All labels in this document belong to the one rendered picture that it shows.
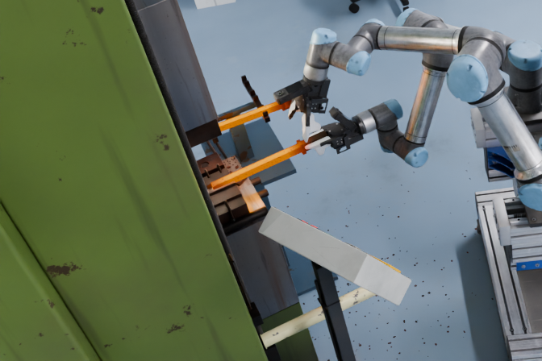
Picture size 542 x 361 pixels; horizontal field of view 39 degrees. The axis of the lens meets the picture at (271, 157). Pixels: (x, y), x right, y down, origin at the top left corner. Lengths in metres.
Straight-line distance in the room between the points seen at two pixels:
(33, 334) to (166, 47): 0.80
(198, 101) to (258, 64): 2.85
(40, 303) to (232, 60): 3.39
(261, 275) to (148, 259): 0.68
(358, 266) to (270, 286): 0.83
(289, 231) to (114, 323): 0.55
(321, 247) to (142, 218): 0.46
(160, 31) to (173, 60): 0.10
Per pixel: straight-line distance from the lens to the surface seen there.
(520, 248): 2.61
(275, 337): 2.51
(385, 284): 2.02
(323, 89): 2.41
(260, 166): 2.53
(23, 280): 1.88
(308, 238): 1.99
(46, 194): 1.86
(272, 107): 2.84
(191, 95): 2.11
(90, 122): 1.77
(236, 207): 2.45
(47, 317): 1.97
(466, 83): 2.10
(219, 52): 5.22
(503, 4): 5.11
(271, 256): 2.59
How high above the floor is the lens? 2.59
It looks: 39 degrees down
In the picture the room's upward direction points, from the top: 17 degrees counter-clockwise
